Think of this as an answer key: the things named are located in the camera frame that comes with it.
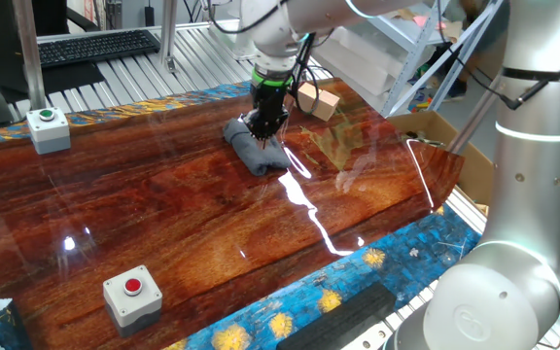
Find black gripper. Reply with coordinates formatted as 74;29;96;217
242;83;292;145

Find grey-blue terry cloth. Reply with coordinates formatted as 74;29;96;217
223;118;292;177

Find light wooden block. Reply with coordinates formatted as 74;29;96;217
311;89;341;123
297;81;320;114

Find white foam boxes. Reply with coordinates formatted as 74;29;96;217
316;26;407;101

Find glossy wood-pattern table sheet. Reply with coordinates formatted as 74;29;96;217
0;77;466;350

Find white metal shelf rack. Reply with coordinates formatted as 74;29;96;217
318;0;505;118

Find black computer keyboard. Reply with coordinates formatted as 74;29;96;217
36;28;161;69

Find black desk mat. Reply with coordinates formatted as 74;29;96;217
0;60;107;101

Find brown cardboard box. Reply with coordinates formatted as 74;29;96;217
386;110;496;206

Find green push-button box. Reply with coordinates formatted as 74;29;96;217
25;107;72;156

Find red push-button box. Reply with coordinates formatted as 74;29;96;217
102;264;164;338

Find black gripper cable bundle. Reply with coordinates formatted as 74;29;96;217
200;0;330;117

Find thin aluminium frame post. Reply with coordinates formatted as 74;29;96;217
157;0;180;73

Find thick aluminium frame post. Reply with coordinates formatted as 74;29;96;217
11;0;48;111

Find black arm cable with plug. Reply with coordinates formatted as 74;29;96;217
435;0;560;111

